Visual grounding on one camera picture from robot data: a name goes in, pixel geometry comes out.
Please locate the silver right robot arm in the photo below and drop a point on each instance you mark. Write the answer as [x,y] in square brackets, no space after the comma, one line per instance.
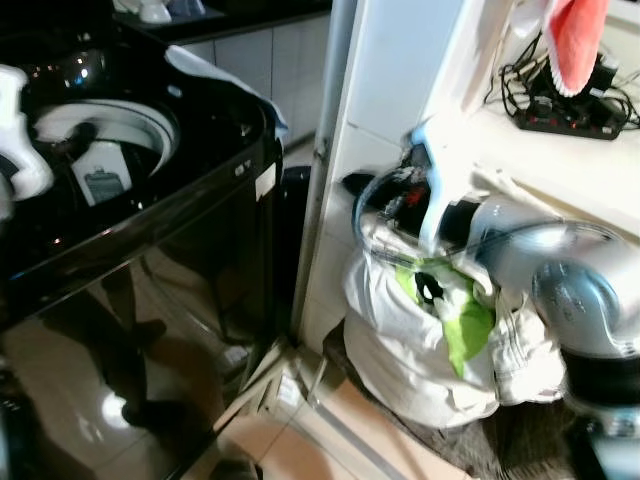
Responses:
[590,290]

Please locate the black top-load washing machine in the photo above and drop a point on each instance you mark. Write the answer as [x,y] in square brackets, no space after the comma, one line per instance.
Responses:
[150,300]

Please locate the grey vertical pipe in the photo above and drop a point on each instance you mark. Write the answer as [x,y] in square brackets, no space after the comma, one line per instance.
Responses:
[336,70]

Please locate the green printed garment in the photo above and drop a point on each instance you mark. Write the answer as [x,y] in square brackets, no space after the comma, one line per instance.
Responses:
[465,325]

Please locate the white laundry pile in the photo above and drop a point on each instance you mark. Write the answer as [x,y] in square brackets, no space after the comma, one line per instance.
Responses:
[400,370]

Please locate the black power strip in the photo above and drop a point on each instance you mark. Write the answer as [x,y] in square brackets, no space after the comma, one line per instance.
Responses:
[570,120]

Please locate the pink hanging towel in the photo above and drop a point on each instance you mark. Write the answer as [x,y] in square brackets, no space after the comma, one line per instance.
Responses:
[578,40]

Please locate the white lint filter box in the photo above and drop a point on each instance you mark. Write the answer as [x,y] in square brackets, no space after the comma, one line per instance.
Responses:
[103,175]

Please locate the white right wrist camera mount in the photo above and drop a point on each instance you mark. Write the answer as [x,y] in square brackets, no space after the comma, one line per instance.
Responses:
[438,180]

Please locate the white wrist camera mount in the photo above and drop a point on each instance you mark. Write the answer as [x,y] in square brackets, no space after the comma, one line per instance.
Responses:
[438,180]
[22,150]

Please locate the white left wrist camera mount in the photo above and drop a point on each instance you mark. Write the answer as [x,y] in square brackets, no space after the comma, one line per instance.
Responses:
[22,150]

